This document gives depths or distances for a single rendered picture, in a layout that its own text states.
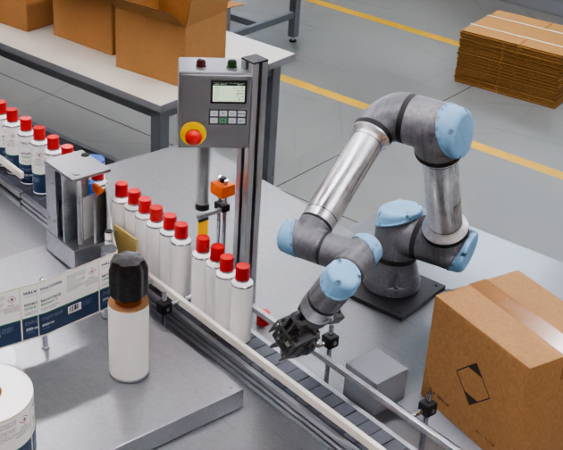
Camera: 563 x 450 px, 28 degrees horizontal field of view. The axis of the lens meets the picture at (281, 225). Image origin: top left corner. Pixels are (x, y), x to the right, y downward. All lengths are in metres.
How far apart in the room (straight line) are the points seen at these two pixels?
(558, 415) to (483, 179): 3.24
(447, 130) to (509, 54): 4.10
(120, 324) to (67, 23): 2.48
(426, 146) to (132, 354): 0.79
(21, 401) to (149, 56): 2.33
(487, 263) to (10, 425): 1.50
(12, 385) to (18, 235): 0.96
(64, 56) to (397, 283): 2.10
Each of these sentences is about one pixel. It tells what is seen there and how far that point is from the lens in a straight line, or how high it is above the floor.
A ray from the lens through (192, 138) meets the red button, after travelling 2.57.
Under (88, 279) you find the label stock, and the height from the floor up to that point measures 1.02.
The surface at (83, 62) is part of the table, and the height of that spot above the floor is 0.78.
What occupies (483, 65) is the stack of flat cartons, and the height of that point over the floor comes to 0.14.
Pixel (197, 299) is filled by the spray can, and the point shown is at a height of 0.93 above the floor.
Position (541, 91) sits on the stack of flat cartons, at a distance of 6.56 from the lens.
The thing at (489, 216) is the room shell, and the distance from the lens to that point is 5.24.
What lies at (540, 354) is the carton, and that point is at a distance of 2.32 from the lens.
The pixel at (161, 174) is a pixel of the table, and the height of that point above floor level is 0.83.
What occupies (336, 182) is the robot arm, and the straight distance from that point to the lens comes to 2.44.
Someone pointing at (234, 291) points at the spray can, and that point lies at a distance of 2.56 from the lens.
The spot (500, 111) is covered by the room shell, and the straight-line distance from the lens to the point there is 6.42.
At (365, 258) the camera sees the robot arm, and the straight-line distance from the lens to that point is 2.32.
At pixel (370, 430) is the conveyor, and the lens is 2.42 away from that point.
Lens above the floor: 2.40
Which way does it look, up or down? 29 degrees down
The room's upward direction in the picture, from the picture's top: 4 degrees clockwise
